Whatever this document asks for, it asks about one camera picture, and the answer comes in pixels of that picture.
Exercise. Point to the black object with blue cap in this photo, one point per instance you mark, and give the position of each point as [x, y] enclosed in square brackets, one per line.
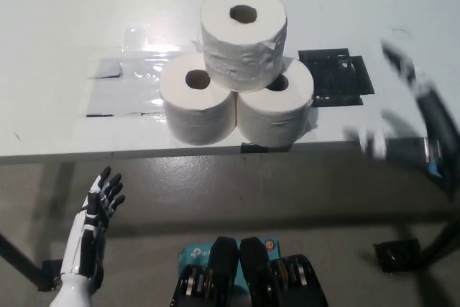
[433, 169]

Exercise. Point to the clear plastic sheet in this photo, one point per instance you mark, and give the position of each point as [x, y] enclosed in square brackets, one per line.
[122, 95]

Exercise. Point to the black tape square marker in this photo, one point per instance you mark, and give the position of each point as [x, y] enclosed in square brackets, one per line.
[334, 77]

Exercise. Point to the black table leg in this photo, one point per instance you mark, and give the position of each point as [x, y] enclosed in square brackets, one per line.
[19, 260]
[443, 235]

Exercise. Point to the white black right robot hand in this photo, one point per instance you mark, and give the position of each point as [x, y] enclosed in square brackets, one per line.
[424, 91]

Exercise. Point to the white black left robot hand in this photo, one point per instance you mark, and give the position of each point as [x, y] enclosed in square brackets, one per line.
[81, 246]

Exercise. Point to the teal tp-link box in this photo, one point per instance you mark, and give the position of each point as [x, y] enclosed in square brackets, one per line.
[194, 255]

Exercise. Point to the wrinkled white toilet paper roll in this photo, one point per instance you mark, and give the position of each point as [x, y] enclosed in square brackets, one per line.
[240, 62]

